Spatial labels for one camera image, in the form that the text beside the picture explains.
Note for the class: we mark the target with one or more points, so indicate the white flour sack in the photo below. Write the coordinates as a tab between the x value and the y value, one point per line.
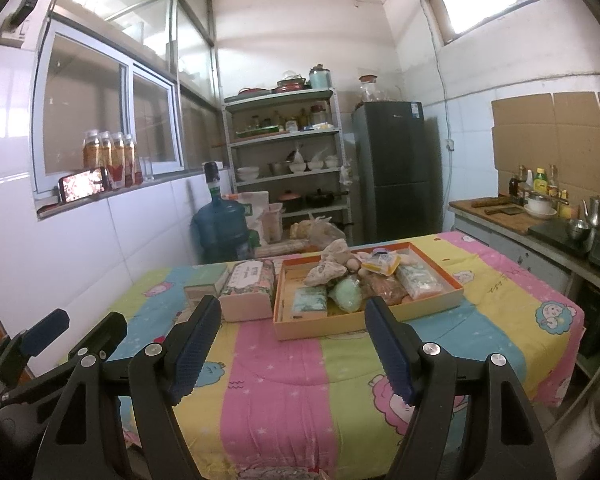
252	210

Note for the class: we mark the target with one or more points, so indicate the leopard print plush bear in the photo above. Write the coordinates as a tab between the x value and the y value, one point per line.
382	290

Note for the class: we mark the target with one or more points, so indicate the green floral tissue pack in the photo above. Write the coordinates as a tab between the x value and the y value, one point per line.
310	305
420	282

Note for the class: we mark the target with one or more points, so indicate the yellow and white packet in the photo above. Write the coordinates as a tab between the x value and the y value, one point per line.
380	262

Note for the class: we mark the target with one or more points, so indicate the pot with red lid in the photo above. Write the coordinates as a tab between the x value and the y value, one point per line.
292	201

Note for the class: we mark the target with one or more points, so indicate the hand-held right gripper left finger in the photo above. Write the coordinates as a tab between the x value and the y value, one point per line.
200	340

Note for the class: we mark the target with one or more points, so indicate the glass jar with brown lid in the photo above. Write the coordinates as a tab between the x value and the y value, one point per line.
369	90

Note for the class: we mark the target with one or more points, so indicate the black wok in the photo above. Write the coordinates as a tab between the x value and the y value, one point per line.
325	199

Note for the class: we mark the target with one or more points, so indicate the dark sauce bottle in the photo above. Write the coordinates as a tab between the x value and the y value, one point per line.
515	187

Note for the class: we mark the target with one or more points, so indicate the blue water jug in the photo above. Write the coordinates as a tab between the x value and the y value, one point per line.
220	227

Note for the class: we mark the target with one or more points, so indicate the black wall device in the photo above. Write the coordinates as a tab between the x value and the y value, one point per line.
22	10

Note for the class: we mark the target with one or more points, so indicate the sage green box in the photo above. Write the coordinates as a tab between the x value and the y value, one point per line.
205	280

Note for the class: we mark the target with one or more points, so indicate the cardboard wall sheet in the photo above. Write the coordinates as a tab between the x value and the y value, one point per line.
555	130

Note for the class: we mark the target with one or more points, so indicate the mint green bagged sponge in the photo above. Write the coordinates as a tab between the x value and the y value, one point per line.
345	295

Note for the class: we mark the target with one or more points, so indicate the yellow label bottle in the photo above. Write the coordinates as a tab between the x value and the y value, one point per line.
540	182

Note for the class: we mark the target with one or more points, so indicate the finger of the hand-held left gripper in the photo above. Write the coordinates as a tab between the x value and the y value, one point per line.
107	332
45	330

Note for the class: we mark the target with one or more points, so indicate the grey kitchen counter cabinet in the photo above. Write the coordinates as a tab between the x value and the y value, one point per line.
530	260

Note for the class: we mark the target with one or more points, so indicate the striped cartoon bedsheet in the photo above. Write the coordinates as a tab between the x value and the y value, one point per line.
280	385

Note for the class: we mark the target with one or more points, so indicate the dark grey refrigerator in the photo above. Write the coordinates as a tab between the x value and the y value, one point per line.
395	175

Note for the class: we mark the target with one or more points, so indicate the translucent plastic tub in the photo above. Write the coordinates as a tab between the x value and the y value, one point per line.
274	222

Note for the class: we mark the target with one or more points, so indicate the teal canister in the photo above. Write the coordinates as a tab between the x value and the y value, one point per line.
320	77

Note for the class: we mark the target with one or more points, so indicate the grey metal shelf rack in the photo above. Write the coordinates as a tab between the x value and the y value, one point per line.
300	137

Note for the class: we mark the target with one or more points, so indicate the beige plush toy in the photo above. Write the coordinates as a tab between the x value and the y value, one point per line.
337	250

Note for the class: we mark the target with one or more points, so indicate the long noodle package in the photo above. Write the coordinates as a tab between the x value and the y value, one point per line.
280	248

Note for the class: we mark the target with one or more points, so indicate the clear drinking glass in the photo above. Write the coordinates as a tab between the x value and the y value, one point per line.
148	169

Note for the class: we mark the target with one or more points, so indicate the plastic bag of vegetables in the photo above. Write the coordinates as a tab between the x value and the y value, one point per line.
320	232

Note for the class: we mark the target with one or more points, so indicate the plush doll with pink hat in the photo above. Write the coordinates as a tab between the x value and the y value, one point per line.
354	263

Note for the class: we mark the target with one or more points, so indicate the clear amber bottle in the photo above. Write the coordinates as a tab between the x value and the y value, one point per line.
553	182

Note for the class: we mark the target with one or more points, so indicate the black water pump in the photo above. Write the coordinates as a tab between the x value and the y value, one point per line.
211	175

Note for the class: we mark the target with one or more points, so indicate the green tray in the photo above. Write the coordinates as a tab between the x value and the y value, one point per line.
255	134

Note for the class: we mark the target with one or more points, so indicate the smartphone with lit screen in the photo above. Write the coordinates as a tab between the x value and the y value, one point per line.
82	184

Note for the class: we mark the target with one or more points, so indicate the metal kettle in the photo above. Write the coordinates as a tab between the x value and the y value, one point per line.
596	212

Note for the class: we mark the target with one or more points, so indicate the white plastic jug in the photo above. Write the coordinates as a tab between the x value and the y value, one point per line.
595	410

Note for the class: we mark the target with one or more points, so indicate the black induction cooker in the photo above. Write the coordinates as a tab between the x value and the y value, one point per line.
555	237

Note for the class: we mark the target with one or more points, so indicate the white ceramic bowl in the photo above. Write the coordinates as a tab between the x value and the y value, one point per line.
247	173

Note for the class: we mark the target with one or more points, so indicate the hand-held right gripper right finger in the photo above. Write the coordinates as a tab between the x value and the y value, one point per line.
387	345

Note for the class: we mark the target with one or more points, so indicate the aluminium sliding window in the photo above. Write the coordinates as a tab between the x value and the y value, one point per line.
90	100

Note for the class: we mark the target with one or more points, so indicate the white enamel bowl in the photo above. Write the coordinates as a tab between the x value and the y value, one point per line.
540	208

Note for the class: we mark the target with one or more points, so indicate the red pan with glass lid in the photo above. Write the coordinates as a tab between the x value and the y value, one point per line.
291	84

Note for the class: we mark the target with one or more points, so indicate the small steel bowl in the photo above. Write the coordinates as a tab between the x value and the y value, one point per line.
578	230

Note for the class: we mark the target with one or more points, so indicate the kitchen cleaver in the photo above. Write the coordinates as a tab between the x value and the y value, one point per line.
505	211

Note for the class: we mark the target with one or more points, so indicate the floral tissue box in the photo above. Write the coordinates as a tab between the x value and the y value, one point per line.
247	285

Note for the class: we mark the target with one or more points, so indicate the white condiment bottle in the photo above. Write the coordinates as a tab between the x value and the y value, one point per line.
528	182

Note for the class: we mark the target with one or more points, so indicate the white wall outlet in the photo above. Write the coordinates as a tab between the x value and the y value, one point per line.
450	144

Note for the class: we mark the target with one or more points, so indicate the shallow orange cardboard box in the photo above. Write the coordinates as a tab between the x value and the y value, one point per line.
340	327

